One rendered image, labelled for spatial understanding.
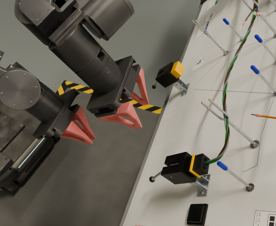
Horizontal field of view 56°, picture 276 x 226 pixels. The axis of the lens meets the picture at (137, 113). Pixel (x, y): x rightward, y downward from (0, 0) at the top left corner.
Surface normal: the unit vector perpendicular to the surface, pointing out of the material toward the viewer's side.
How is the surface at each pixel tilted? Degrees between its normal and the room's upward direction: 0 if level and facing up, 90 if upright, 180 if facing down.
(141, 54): 0
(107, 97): 35
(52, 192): 0
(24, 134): 0
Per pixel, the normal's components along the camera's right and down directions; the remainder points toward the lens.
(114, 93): -0.56, -0.57
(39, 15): -0.18, -0.25
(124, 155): 0.00, -0.56
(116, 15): 0.49, 0.39
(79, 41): 0.63, 0.17
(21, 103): 0.44, 0.20
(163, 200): -0.75, -0.56
